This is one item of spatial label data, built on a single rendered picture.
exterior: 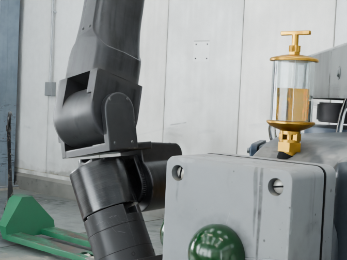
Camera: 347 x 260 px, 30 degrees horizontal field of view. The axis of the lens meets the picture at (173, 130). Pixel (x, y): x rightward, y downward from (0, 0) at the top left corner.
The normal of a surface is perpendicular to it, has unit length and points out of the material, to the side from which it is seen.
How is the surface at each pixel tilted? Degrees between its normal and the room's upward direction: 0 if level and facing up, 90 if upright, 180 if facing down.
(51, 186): 90
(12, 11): 90
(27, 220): 75
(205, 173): 90
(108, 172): 64
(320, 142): 16
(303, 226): 90
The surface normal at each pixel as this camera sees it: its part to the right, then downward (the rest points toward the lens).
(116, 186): 0.49, -0.42
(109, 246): -0.32, -0.18
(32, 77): -0.64, 0.01
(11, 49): 0.77, 0.07
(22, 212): 0.75, -0.18
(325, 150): -0.20, -0.92
